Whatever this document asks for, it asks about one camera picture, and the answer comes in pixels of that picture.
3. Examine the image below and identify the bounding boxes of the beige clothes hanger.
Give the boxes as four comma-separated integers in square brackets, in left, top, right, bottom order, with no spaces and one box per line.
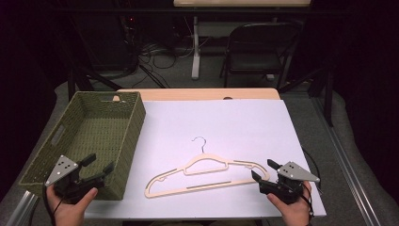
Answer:
[144,136,271,200]

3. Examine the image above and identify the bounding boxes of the green woven basket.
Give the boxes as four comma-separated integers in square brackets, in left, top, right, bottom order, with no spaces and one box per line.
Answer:
[18,90,147,202]

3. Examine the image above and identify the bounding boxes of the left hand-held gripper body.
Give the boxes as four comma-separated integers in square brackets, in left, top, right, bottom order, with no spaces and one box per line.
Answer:
[44,153,106,205]

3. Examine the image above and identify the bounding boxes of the white table sheet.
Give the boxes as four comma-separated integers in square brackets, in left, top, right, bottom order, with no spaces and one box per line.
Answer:
[84,99,327,219]

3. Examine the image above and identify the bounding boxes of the bundle of floor cables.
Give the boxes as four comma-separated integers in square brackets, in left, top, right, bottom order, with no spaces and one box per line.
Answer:
[123,18,196,89]

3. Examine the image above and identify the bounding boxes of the beige table with white legs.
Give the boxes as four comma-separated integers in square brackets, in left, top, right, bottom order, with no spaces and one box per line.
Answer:
[172,0,311,81]

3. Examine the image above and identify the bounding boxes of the aluminium rail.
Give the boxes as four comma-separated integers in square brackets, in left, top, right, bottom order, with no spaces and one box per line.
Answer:
[312,96,382,226]
[5,189,40,226]

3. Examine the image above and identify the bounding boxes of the person's left hand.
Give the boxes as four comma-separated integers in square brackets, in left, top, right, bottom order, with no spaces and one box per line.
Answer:
[46,185,99,226]

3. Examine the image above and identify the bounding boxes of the black folding chair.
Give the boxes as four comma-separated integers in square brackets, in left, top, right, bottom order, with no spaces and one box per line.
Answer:
[219,21,304,90]

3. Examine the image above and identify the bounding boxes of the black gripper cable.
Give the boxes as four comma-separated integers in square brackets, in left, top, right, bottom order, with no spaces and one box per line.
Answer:
[300,146,324,220]
[41,183,66,226]

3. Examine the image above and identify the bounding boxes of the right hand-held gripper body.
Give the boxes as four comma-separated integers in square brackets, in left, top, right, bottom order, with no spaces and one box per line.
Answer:
[259,161,321,205]

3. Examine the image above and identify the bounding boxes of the person's right hand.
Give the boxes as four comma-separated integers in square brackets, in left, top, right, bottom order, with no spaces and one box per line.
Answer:
[266,181,314,226]

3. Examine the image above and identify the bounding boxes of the black metal stand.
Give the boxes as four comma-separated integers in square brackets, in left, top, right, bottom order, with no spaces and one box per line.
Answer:
[278,66,335,128]
[67,65,124,94]

